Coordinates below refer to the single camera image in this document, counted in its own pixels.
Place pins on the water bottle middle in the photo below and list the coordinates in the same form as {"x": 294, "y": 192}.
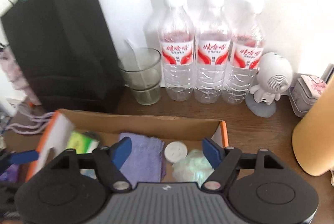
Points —
{"x": 213, "y": 40}

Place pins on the white astronaut speaker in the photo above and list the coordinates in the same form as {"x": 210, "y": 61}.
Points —
{"x": 274, "y": 77}

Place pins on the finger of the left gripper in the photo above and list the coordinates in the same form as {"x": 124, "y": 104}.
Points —
{"x": 18, "y": 158}

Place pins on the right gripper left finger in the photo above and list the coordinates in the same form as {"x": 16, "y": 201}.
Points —
{"x": 108, "y": 161}

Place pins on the black paper bag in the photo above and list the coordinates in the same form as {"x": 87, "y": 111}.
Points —
{"x": 66, "y": 53}

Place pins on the white round cap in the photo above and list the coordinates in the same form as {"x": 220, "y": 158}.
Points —
{"x": 175, "y": 152}

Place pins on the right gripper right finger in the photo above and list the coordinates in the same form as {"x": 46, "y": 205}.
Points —
{"x": 225, "y": 163}

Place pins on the purple tissue box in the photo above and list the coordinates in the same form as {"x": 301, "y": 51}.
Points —
{"x": 10, "y": 174}

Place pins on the red cardboard box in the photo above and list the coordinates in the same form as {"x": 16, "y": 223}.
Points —
{"x": 108, "y": 127}

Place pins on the water bottle left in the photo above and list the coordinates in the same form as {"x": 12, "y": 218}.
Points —
{"x": 176, "y": 36}

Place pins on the small floral tin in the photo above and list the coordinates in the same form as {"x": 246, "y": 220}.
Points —
{"x": 305, "y": 92}

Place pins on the water bottle right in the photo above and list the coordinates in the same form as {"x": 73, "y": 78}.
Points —
{"x": 247, "y": 46}

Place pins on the yellow thermos jug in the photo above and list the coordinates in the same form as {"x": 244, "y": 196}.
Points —
{"x": 312, "y": 138}

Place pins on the purple knitted cloth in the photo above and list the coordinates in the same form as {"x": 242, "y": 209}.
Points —
{"x": 145, "y": 162}

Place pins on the pale green plastic bag ball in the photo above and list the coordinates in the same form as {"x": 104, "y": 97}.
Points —
{"x": 193, "y": 168}

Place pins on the clear drinking glass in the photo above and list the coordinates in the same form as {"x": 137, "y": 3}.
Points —
{"x": 141, "y": 70}

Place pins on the water bottle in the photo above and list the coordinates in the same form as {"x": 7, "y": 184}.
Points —
{"x": 176, "y": 36}
{"x": 247, "y": 46}
{"x": 213, "y": 40}

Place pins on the green tissue pack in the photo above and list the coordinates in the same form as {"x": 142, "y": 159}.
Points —
{"x": 83, "y": 142}

